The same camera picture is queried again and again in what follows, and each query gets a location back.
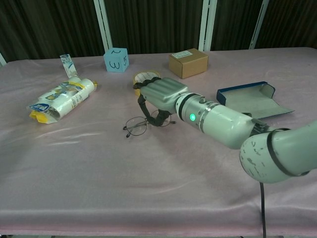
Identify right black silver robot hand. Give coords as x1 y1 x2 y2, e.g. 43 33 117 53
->
133 77 189 126

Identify pink tablecloth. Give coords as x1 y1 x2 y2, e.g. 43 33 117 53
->
0 46 317 236

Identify brown cardboard box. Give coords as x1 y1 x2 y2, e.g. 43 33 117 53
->
168 48 209 79

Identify thin-framed eyeglasses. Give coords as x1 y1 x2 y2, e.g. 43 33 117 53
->
122 110 177 139

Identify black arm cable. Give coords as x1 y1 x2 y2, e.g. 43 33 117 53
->
257 128 311 238

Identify blue glasses case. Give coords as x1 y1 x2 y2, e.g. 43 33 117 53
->
216 81 296 120

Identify light blue numbered foam cube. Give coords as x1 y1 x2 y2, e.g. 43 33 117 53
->
103 47 129 74

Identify white rolls plastic pack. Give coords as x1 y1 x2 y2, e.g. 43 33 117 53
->
26 76 98 124

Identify yellow tape roll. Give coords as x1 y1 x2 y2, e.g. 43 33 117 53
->
133 71 161 96

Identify small blue white carton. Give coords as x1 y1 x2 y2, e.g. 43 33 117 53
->
59 54 78 79

